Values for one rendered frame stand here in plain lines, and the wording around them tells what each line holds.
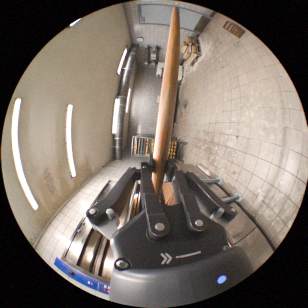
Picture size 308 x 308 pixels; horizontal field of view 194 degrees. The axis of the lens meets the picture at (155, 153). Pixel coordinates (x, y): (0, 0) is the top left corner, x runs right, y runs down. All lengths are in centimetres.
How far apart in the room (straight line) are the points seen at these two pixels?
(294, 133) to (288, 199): 59
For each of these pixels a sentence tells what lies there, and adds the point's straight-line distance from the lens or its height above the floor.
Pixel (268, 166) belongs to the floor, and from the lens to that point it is 127.
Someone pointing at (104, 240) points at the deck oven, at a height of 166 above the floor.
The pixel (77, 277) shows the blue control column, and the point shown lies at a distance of 136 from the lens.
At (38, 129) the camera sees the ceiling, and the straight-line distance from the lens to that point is 149.
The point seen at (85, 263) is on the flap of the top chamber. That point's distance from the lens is 134.
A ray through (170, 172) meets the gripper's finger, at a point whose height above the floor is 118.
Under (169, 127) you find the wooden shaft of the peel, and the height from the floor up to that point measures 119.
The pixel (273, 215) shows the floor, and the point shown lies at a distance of 131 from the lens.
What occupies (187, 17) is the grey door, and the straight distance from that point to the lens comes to 419.
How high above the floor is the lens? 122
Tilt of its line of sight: 4 degrees down
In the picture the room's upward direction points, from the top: 84 degrees counter-clockwise
